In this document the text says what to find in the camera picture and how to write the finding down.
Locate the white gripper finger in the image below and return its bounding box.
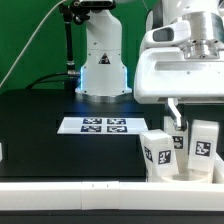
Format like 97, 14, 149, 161
165, 98, 187, 131

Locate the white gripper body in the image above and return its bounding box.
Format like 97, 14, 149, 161
134, 47, 224, 104

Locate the white round stool seat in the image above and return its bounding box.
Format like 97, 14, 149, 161
146, 168, 224, 184

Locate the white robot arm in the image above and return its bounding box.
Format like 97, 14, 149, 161
76, 0, 224, 130

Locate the white fiducial marker sheet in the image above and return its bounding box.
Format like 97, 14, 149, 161
57, 117, 148, 135

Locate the white block at left edge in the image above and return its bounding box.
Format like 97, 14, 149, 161
0, 143, 3, 162

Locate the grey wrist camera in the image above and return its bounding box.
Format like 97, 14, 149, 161
140, 20, 191, 51

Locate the white right barrier rail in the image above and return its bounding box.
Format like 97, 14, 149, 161
213, 156, 224, 184

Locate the white barrier rail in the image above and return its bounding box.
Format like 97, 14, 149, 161
0, 182, 224, 211
213, 156, 224, 184

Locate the black overhead camera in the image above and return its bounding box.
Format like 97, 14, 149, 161
78, 0, 116, 10

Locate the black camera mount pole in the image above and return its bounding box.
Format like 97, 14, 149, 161
59, 3, 80, 78

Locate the white front barrier rail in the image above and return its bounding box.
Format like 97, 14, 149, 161
0, 182, 224, 211

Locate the black cable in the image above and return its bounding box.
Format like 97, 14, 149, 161
25, 72, 81, 90

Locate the white cable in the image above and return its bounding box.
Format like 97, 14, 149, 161
0, 0, 68, 88

